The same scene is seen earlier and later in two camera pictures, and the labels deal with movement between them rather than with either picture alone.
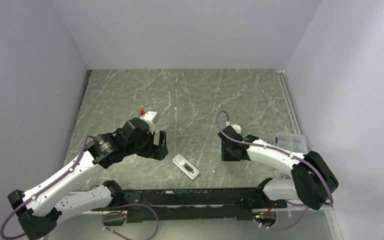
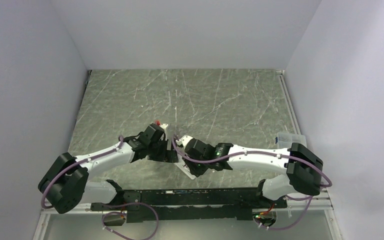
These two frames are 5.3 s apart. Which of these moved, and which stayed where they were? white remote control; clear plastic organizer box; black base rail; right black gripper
Moved: right black gripper
Stayed: black base rail; clear plastic organizer box; white remote control
